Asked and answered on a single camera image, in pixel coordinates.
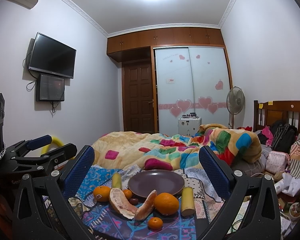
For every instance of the wall mounted black television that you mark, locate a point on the wall mounted black television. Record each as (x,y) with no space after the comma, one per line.
(52,57)

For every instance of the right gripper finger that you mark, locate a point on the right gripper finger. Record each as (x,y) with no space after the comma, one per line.
(34,144)
(53,158)

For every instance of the wardrobe with heart decals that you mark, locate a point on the wardrobe with heart decals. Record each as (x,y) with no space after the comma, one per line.
(190,72)

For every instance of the small front mandarin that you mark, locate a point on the small front mandarin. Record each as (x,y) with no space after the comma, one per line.
(155,223)

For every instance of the sugarcane piece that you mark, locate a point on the sugarcane piece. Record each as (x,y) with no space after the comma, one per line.
(187,202)
(116,181)

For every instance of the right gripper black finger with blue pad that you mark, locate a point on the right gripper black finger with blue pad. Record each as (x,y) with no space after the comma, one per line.
(262,217)
(42,209)

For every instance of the small back mandarin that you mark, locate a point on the small back mandarin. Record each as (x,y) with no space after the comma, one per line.
(128,194)

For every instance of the colourful patchwork blanket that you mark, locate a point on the colourful patchwork blanket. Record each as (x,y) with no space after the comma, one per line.
(121,150)

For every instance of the dark red grape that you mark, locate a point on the dark red grape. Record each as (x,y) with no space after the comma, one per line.
(133,201)

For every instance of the black bag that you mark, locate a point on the black bag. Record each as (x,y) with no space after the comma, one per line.
(284,137)

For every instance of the pink patterned pillow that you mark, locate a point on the pink patterned pillow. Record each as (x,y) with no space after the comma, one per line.
(276,161)

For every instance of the yellow foam tube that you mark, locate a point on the yellow foam tube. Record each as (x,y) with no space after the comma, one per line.
(55,143)

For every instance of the wooden headboard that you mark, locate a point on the wooden headboard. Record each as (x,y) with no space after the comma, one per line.
(267,113)

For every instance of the pomelo segment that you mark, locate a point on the pomelo segment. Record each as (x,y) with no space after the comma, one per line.
(147,207)
(121,204)

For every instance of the stickered orange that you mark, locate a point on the stickered orange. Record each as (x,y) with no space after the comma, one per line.
(101,193)

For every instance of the small black wall monitor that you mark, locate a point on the small black wall monitor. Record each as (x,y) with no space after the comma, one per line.
(50,88)

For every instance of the small mandarin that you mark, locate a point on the small mandarin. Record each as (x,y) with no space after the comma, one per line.
(155,223)
(128,194)

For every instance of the standing electric fan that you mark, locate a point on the standing electric fan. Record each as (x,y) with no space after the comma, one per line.
(235,101)

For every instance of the brown wooden door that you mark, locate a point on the brown wooden door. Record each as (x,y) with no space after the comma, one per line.
(137,97)

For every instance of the dark purple round plate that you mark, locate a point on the dark purple round plate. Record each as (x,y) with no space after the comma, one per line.
(143,183)

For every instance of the large orange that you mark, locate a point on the large orange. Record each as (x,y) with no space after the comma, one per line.
(166,204)

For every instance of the white small cabinet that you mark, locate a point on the white small cabinet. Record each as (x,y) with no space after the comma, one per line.
(189,126)

